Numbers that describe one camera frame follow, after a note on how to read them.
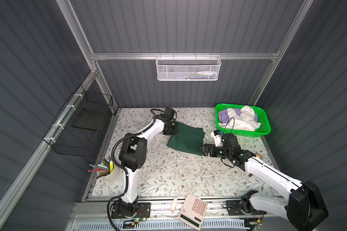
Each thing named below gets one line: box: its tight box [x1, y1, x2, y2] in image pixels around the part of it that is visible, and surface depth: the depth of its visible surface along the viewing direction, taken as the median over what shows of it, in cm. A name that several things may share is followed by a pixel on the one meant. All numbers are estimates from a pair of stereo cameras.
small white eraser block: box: [169, 198, 178, 213], surface depth 75 cm
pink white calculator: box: [177, 193, 208, 231], surface depth 74 cm
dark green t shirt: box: [166, 121, 206, 156], surface depth 101 cm
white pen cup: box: [96, 162, 121, 183], surface depth 79 cm
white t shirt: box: [218, 105, 262, 132], surface depth 107 cm
